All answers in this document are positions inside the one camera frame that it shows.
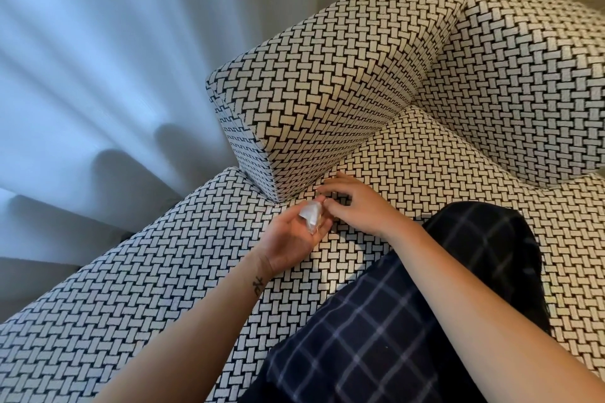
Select person's left hand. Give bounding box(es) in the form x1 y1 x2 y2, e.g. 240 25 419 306
260 200 334 275

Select person's right hand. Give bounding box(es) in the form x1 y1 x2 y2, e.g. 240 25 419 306
316 172 407 239

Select small clear plastic wrapper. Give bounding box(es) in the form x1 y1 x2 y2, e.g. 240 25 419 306
298 199 327 234

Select person's left forearm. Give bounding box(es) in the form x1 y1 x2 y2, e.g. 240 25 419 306
92 254 284 403

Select person's right forearm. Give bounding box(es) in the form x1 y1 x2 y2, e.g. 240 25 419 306
380 220 605 403

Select black white woven pattern sofa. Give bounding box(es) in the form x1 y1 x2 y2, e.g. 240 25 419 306
0 0 605 403

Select dark blue plaid trousers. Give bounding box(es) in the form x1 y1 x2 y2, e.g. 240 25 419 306
236 202 552 403

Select white sheer curtain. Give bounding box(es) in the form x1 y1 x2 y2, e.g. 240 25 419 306
0 0 374 306

